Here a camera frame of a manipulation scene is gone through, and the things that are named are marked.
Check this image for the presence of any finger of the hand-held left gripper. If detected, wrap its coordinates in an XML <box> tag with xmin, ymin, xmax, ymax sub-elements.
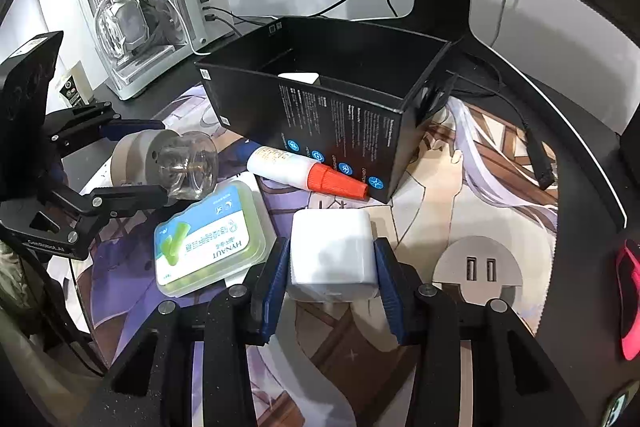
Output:
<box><xmin>46</xmin><ymin>101</ymin><xmax>167</xmax><ymax>148</ymax></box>
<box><xmin>50</xmin><ymin>183</ymin><xmax>170</xmax><ymax>229</ymax></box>

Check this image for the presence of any thin white cable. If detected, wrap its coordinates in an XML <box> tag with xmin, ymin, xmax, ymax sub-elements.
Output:
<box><xmin>490</xmin><ymin>0</ymin><xmax>521</xmax><ymax>50</ymax></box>

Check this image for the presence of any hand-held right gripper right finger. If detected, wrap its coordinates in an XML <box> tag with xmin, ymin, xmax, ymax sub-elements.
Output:
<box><xmin>372</xmin><ymin>237</ymin><xmax>587</xmax><ymax>427</ymax></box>

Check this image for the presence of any white computer case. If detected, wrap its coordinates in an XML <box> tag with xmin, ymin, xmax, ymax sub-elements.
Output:
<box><xmin>67</xmin><ymin>0</ymin><xmax>232</xmax><ymax>102</ymax></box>

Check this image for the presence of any pink computer mouse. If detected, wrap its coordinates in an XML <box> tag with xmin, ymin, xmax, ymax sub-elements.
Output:
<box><xmin>615</xmin><ymin>239</ymin><xmax>640</xmax><ymax>360</ymax></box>

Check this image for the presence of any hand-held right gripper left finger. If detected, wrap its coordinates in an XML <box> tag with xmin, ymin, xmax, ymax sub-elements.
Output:
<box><xmin>87</xmin><ymin>237</ymin><xmax>292</xmax><ymax>427</ymax></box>

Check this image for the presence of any printed desk mat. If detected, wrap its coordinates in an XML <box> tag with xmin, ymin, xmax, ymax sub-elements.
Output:
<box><xmin>65</xmin><ymin>84</ymin><xmax>561</xmax><ymax>427</ymax></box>

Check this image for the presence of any black computer cable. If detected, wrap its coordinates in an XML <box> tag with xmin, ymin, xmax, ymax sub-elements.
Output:
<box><xmin>202</xmin><ymin>9</ymin><xmax>278</xmax><ymax>32</ymax></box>

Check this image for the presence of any white flat box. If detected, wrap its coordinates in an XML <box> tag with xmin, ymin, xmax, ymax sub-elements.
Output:
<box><xmin>277</xmin><ymin>72</ymin><xmax>321</xmax><ymax>86</ymax></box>

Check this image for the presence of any black cable with connector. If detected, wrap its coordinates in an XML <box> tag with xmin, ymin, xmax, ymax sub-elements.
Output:
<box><xmin>444</xmin><ymin>69</ymin><xmax>557</xmax><ymax>191</ymax></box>

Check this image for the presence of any green earplug case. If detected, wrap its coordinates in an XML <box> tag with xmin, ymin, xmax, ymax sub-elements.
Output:
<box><xmin>154</xmin><ymin>182</ymin><xmax>277</xmax><ymax>299</ymax></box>

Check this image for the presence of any black cardboard box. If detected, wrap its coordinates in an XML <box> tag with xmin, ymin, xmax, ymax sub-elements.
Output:
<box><xmin>195</xmin><ymin>16</ymin><xmax>453</xmax><ymax>204</ymax></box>

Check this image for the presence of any round grey USB desk hub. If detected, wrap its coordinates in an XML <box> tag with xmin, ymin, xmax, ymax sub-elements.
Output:
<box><xmin>432</xmin><ymin>236</ymin><xmax>525</xmax><ymax>308</ymax></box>

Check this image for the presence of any clear jar with grey base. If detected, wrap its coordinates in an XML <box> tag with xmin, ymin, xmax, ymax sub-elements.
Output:
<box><xmin>110</xmin><ymin>130</ymin><xmax>219</xmax><ymax>202</ymax></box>

